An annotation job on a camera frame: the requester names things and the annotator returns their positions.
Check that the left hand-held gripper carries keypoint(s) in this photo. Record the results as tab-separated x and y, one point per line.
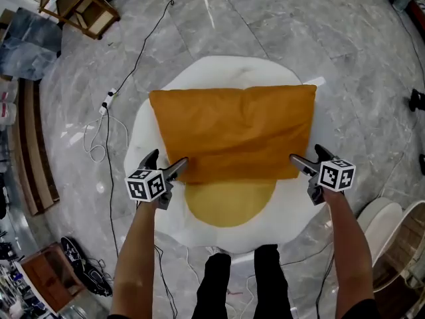
146	184

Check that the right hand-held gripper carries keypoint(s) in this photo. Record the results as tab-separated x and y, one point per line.
335	176

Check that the orange pillow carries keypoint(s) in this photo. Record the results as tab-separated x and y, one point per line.
232	128

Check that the white egg-shaped seat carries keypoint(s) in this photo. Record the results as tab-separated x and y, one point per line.
229	208

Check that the person's right forearm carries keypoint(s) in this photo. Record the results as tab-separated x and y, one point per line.
348	244

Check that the person's left forearm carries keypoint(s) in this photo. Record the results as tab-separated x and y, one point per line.
134	261

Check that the white power strip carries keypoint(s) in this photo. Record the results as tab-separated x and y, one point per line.
108	101

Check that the white plastic chair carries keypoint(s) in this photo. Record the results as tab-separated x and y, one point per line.
382	228

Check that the black stand foot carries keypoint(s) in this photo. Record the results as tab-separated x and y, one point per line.
416	100

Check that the person's right leg, black trousers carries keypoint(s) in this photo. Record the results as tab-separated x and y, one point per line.
272	281

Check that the person's leg, black trousers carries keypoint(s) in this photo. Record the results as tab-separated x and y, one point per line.
212	287
272	281

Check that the stack of wooden boards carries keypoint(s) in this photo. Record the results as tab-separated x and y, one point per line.
33	151

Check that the person's left leg, black trousers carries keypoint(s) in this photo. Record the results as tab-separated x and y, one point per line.
212	287

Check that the brown wooden box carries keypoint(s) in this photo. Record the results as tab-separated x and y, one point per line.
50	277

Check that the white bucket, red label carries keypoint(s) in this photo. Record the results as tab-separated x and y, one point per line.
6	91
6	113

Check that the blue-grey plastic sheet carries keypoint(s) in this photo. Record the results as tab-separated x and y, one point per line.
26	45

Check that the wooden stool frame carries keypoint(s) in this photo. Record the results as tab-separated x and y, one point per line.
79	8

